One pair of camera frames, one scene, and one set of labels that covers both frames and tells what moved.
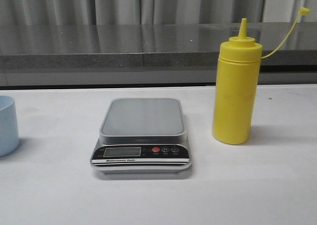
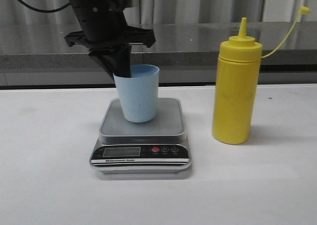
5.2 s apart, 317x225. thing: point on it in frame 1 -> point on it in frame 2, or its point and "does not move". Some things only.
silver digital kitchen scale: (142, 135) does not move
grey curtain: (136, 6) does not move
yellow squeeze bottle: (237, 85) does not move
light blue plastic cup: (9, 133) -> (138, 93)
